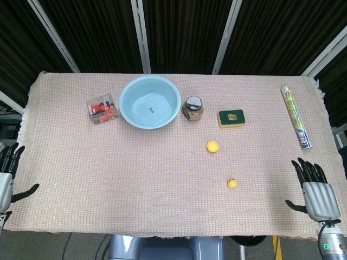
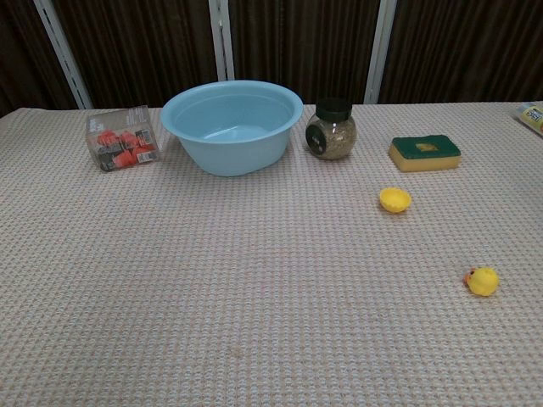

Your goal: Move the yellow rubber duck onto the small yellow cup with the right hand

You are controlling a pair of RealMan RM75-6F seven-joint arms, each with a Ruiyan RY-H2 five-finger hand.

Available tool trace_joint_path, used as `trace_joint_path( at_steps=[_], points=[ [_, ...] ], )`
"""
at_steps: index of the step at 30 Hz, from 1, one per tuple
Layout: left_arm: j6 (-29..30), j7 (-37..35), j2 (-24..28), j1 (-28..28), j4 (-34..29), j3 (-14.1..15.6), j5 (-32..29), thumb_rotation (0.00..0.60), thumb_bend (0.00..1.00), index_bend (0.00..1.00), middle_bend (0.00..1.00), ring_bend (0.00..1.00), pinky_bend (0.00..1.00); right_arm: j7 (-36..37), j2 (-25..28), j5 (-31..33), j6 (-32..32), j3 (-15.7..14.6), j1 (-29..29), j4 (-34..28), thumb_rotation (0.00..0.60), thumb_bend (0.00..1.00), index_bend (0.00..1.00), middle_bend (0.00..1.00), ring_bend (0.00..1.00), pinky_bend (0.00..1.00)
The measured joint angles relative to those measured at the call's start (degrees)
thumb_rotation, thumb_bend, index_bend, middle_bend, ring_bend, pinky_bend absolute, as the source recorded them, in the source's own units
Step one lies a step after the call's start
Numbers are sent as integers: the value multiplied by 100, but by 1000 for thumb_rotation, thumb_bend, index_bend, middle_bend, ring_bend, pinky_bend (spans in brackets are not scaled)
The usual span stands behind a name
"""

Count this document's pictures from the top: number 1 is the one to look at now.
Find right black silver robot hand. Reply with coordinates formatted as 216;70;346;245
285;157;341;222

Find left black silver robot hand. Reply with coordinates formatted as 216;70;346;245
0;146;40;215

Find green yellow sponge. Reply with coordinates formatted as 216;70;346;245
216;109;247;129

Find clear box red black contents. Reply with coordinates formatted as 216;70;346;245
86;93;119;125

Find black curtain panel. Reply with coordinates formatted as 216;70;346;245
219;0;347;76
37;0;144;74
0;0;73;108
142;0;234;74

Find pink woven tablecloth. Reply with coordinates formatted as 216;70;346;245
10;70;345;241

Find glass spice jar black lid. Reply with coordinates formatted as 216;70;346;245
181;95;204;122

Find grey robot torso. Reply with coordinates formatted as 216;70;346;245
108;234;226;260

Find light blue plastic basin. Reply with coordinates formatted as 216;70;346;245
119;76;182;130

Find white metal frame post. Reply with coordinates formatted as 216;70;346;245
27;0;81;73
131;0;152;74
300;25;347;78
212;0;243;74

